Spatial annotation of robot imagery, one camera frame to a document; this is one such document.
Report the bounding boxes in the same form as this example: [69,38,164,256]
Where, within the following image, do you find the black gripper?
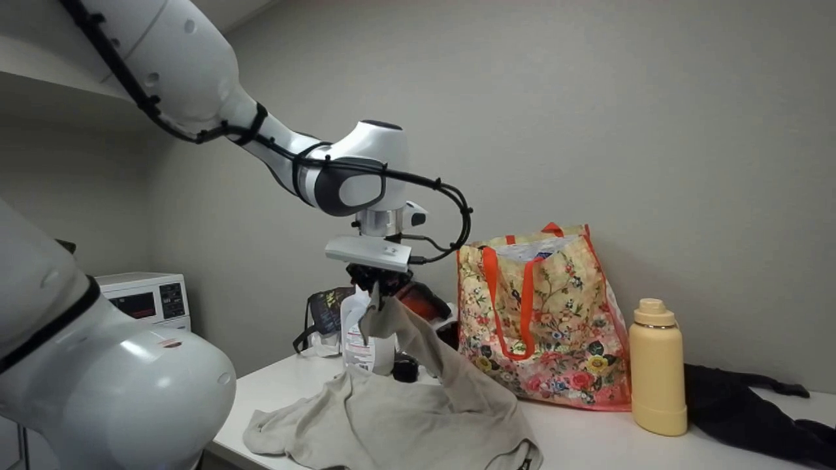
[347,264,410,296]

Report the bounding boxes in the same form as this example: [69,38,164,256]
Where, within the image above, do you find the beige sweatshirt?
[242,299,544,470]

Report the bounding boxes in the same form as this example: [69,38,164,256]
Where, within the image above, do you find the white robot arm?
[0,0,407,470]

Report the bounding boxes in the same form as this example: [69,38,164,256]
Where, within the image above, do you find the white detergent jug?
[339,289,397,377]

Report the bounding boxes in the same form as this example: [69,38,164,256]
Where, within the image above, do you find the floral tote bag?
[458,222,630,413]

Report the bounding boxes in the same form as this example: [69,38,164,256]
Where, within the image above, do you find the yellow water bottle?
[630,297,687,435]

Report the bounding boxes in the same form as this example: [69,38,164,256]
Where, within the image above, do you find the black cloth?
[684,366,836,470]

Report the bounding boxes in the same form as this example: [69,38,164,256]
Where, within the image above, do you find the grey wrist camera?
[323,238,410,272]

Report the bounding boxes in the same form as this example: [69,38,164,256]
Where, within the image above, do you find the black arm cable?
[57,0,476,266]

